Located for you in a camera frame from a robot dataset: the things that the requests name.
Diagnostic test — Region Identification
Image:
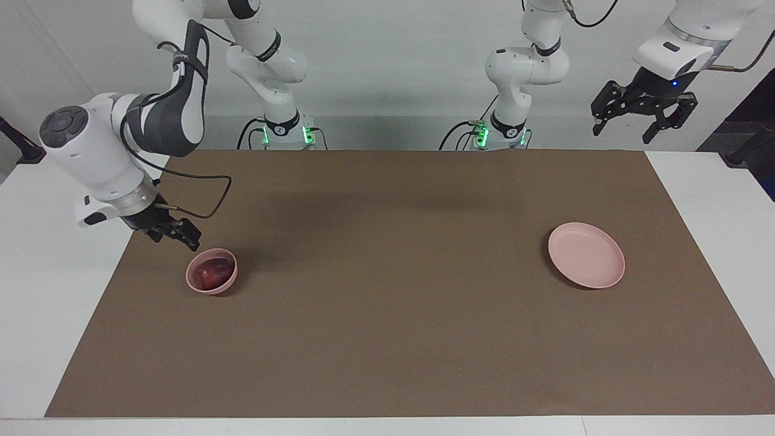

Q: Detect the pink bowl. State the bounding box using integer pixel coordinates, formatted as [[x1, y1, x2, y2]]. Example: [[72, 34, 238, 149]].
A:
[[185, 248, 239, 296]]

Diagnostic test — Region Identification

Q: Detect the dark furniture piece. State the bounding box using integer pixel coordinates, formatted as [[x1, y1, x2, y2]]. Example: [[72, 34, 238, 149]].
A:
[[696, 70, 775, 202]]

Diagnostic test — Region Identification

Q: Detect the black base cable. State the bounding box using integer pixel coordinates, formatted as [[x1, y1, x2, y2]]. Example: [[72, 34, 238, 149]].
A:
[[236, 117, 268, 150], [439, 94, 503, 151]]

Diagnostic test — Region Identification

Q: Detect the dark red apple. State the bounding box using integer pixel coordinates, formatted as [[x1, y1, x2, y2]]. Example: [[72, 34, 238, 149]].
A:
[[195, 258, 234, 289]]

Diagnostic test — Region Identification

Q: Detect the pink plate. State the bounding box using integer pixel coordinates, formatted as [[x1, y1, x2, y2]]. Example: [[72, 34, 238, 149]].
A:
[[548, 222, 625, 289]]

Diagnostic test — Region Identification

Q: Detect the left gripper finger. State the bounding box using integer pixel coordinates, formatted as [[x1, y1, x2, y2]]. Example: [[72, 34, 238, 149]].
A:
[[592, 81, 630, 137], [642, 94, 697, 145]]

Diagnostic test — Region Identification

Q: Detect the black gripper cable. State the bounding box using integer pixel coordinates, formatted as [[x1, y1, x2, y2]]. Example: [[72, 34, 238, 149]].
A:
[[560, 0, 775, 72], [120, 41, 233, 220]]

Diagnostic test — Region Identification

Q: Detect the black clamp mount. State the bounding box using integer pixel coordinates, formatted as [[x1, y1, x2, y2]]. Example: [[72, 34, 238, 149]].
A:
[[0, 115, 48, 165], [719, 118, 775, 169]]

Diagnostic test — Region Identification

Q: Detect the brown table mat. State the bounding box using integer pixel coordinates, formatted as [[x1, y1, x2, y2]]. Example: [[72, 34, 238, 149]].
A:
[[44, 150, 775, 418]]

